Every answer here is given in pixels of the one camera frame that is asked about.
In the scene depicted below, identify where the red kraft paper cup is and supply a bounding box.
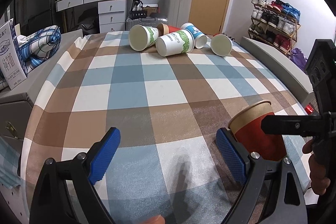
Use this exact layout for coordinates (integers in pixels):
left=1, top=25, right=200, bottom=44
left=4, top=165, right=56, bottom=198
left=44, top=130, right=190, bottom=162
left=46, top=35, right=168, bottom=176
left=228, top=100, right=286, bottom=161

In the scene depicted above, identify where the blue cartoon paper cup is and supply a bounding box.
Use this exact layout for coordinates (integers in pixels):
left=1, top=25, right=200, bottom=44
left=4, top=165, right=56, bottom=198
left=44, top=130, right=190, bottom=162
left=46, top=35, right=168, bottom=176
left=211, top=34, right=233, bottom=57

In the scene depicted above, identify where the blue white paper cup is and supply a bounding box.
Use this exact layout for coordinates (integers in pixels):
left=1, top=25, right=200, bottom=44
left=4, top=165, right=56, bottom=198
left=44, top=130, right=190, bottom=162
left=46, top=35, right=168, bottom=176
left=181, top=23, right=208, bottom=49

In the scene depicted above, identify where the white green paper cup front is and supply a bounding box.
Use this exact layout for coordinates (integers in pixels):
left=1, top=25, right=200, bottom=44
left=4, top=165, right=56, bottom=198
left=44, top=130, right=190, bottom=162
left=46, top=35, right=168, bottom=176
left=155, top=29, right=195, bottom=57

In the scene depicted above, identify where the white green paper cup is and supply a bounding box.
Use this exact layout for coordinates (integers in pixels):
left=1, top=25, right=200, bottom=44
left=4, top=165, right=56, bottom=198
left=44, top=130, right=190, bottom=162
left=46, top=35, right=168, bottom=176
left=155, top=29, right=195, bottom=57
left=129, top=25, right=159, bottom=52

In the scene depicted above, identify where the red paper cup back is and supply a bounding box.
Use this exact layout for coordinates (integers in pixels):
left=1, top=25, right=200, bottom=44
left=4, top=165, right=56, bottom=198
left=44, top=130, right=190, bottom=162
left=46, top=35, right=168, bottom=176
left=157, top=23, right=180, bottom=36

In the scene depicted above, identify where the white green paper cup left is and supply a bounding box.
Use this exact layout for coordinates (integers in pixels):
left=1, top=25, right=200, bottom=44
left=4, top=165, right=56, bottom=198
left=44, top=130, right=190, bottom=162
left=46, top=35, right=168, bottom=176
left=129, top=25, right=159, bottom=52

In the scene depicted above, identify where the grey upright suitcase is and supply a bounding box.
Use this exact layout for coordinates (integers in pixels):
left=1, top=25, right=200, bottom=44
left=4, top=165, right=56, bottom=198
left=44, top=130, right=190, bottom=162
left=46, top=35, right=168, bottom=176
left=164, top=0, right=192, bottom=27

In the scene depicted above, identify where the person's right hand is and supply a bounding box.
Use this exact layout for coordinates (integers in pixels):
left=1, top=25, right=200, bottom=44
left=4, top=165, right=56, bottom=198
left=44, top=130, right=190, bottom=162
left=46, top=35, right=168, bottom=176
left=302, top=140, right=330, bottom=196

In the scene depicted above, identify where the person's left hand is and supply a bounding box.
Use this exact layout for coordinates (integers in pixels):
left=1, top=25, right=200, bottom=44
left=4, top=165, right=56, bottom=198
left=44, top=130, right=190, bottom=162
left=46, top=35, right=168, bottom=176
left=141, top=215, right=165, bottom=224

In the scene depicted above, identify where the grey padded bed footboard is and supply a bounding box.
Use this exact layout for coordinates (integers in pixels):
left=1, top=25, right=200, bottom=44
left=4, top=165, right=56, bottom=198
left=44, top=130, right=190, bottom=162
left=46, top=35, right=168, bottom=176
left=239, top=36, right=314, bottom=108

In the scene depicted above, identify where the purple bag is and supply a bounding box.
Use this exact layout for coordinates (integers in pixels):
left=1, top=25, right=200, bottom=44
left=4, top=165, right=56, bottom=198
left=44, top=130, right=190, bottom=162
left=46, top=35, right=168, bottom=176
left=289, top=48, right=307, bottom=73

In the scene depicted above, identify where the grey bedside bench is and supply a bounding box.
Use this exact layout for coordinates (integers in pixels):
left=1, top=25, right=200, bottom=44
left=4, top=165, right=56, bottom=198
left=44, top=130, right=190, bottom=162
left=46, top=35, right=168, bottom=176
left=0, top=29, right=85, bottom=224

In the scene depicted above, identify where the wooden shoe rack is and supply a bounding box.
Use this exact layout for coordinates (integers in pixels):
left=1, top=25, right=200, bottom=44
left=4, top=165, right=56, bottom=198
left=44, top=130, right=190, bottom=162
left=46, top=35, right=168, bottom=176
left=248, top=0, right=301, bottom=57

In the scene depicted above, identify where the checkered bed sheet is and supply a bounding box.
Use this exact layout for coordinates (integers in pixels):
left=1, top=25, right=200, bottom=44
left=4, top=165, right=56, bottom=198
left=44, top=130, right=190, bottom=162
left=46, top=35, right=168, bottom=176
left=21, top=32, right=305, bottom=223

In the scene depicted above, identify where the white milk carton box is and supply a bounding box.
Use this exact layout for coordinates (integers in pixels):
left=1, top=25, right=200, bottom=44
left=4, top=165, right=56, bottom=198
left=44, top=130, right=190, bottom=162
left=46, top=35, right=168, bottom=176
left=0, top=19, right=27, bottom=90

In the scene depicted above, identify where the blue plaid pillow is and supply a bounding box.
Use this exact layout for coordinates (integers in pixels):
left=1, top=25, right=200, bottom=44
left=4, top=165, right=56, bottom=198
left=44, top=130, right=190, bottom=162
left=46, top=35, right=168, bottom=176
left=12, top=25, right=62, bottom=75

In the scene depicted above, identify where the dark refrigerator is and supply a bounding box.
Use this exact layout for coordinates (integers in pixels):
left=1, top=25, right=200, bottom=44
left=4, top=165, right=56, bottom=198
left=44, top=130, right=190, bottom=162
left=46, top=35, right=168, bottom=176
left=10, top=0, right=63, bottom=36

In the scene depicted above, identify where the silver flat suitcase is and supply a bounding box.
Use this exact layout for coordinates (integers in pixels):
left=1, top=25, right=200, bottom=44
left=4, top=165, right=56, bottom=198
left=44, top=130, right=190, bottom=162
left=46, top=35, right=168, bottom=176
left=125, top=16, right=168, bottom=31

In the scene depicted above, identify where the white drawer desk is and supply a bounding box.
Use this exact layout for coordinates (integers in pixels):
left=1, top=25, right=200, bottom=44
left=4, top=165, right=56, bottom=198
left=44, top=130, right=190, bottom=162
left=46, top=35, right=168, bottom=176
left=54, top=0, right=128, bottom=34

